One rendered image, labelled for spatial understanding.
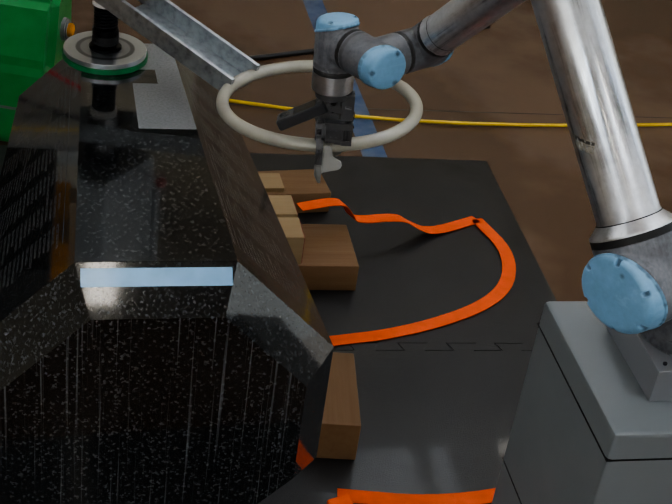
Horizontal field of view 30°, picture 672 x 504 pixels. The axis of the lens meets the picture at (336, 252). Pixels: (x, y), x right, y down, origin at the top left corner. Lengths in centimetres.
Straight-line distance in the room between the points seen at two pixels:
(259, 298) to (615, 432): 80
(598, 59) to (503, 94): 325
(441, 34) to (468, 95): 274
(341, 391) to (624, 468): 119
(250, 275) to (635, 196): 86
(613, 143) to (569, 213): 247
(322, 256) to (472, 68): 188
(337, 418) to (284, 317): 65
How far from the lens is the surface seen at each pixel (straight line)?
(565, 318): 250
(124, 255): 256
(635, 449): 230
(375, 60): 254
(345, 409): 327
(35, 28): 442
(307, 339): 270
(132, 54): 332
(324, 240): 396
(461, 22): 251
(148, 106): 313
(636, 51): 608
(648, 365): 235
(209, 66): 307
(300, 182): 428
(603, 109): 212
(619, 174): 213
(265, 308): 262
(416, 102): 299
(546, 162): 489
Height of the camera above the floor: 224
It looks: 33 degrees down
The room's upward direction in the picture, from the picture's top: 9 degrees clockwise
